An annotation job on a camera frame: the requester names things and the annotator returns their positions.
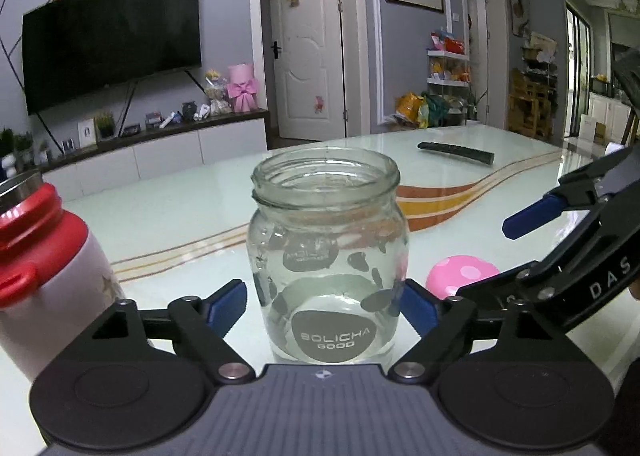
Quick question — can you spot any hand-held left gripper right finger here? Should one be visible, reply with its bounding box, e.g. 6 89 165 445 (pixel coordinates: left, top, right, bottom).
390 278 551 382

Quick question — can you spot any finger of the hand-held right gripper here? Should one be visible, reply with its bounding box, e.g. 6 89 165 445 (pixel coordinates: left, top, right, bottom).
502 141 640 239
457 261 561 311

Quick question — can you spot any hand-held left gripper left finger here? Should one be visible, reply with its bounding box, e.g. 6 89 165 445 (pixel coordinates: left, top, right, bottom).
92 278 256 382

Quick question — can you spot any pink polka-dot mushroom toy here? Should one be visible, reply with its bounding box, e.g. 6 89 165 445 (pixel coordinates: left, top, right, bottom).
425 254 501 301

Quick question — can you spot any clear glass jar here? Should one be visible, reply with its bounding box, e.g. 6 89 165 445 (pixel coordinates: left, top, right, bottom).
248 147 411 366

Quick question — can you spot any red and white thermos bottle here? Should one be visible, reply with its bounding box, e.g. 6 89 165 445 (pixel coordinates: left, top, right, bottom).
0 170 126 382

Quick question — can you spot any black remote control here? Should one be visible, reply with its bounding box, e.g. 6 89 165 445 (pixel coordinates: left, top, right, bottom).
417 141 496 166

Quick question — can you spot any cardboard box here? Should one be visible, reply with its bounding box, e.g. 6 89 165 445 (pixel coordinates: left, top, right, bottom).
580 113 609 145

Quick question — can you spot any wooden chair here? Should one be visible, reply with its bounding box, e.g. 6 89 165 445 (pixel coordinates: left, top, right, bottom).
507 68 556 140

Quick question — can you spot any green bag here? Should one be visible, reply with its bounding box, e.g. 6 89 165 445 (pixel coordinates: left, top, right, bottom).
422 93 451 127

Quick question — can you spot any white TV cabinet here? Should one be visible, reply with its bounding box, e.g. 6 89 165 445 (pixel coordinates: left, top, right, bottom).
37 108 271 202

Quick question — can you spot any yellow bag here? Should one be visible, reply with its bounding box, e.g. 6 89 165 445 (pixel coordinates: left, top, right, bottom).
396 92 430 130

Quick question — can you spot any white shelf with goods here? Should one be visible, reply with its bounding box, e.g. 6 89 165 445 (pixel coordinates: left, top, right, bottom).
426 28 474 87

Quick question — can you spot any small flower bouquet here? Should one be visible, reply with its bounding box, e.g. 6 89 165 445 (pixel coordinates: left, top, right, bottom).
205 68 234 116

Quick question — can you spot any green grass potted plant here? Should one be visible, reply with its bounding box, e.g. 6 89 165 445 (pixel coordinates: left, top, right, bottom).
95 111 116 140

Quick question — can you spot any pink gift box with bow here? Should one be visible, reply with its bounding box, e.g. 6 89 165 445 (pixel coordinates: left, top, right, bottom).
227 63 262 113

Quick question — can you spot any small potted plant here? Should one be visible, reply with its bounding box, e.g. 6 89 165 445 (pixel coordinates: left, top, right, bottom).
15 132 34 169

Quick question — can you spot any potted plant in white pot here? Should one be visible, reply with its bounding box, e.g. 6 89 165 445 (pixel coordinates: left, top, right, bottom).
0 128 17 179

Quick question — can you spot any white door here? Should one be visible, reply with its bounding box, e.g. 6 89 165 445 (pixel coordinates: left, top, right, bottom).
268 0 351 141

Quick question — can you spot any black flat television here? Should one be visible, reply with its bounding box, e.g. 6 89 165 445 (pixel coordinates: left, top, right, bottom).
22 0 202 116

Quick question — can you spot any narrow framed wall picture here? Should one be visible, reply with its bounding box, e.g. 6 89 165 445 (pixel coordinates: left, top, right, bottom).
508 0 531 37

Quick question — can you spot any white photo frame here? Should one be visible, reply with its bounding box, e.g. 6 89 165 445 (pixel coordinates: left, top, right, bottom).
77 118 98 147

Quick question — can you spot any black TV cable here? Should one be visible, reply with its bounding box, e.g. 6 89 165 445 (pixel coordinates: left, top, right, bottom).
118 80 139 130

